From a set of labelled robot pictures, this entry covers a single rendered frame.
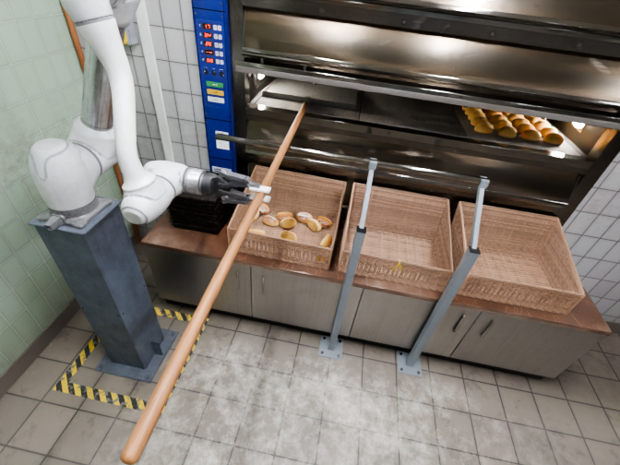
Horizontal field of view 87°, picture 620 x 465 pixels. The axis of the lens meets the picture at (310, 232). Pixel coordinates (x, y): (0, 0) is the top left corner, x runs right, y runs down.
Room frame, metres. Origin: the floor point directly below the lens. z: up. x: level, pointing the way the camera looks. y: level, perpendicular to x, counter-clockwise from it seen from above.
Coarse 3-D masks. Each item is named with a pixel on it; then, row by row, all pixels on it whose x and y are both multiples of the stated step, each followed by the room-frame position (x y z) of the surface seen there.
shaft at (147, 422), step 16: (304, 112) 1.74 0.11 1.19; (288, 144) 1.33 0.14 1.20; (272, 176) 1.05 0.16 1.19; (256, 192) 0.93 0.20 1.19; (256, 208) 0.85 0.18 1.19; (240, 224) 0.75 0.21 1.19; (240, 240) 0.68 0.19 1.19; (224, 256) 0.61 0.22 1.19; (224, 272) 0.56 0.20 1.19; (208, 288) 0.50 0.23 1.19; (208, 304) 0.46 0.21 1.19; (192, 320) 0.41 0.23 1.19; (192, 336) 0.37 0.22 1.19; (176, 352) 0.33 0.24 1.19; (176, 368) 0.30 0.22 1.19; (160, 384) 0.27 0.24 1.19; (160, 400) 0.24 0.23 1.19; (144, 416) 0.21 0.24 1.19; (144, 432) 0.19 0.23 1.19; (128, 448) 0.16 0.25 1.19; (128, 464) 0.15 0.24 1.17
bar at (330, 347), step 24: (264, 144) 1.36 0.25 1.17; (408, 168) 1.30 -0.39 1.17; (480, 192) 1.25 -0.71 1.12; (480, 216) 1.18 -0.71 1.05; (360, 240) 1.09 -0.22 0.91; (456, 288) 1.05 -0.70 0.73; (336, 312) 1.12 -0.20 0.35; (432, 312) 1.09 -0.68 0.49; (336, 336) 1.09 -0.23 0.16; (408, 360) 1.06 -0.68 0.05
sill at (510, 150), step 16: (256, 112) 1.75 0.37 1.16; (272, 112) 1.74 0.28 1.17; (288, 112) 1.75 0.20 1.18; (352, 128) 1.70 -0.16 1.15; (368, 128) 1.69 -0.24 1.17; (384, 128) 1.69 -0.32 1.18; (400, 128) 1.72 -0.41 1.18; (448, 144) 1.66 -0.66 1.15; (464, 144) 1.65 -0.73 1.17; (480, 144) 1.64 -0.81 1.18; (496, 144) 1.67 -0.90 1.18; (544, 160) 1.61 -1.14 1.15; (560, 160) 1.61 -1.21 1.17; (576, 160) 1.60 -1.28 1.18
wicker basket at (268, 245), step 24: (264, 168) 1.71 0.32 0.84; (288, 192) 1.66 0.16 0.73; (312, 192) 1.65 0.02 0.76; (336, 192) 1.64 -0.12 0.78; (240, 216) 1.42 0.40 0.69; (264, 216) 1.58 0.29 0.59; (312, 216) 1.61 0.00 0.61; (336, 216) 1.61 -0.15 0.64; (264, 240) 1.24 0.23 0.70; (288, 240) 1.23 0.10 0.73; (312, 240) 1.41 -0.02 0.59; (312, 264) 1.21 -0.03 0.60
